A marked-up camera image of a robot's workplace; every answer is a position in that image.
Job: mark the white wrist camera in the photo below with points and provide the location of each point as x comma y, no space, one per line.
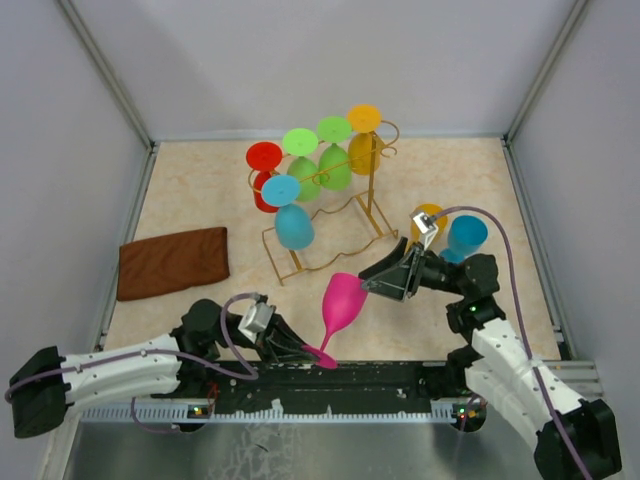
257,318
424,229

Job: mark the green wine glass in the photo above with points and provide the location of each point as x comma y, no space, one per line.
335,173
301,143

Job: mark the magenta wine glass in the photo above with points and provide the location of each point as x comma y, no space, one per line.
343,300

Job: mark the brown folded cloth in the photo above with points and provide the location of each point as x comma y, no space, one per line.
171,263

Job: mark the gold wire glass rack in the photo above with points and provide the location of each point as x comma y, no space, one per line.
346,222

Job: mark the left green wine glass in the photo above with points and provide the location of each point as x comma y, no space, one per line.
301,143

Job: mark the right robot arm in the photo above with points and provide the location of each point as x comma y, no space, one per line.
571,437

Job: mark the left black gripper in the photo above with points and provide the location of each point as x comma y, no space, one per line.
292,348

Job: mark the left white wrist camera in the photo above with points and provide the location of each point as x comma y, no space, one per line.
257,318

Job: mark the light blue wine glass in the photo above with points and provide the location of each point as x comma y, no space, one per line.
292,223

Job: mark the red wine glass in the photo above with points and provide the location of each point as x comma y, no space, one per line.
263,158

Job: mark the orange wine glass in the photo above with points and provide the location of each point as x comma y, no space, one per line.
364,119
442,222

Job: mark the right green wine glass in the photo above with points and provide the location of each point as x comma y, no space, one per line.
335,173

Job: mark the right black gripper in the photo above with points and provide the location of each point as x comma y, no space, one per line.
402,279

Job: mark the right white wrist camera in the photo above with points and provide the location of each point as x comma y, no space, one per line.
424,229

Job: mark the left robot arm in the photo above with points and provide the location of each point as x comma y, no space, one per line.
210,338

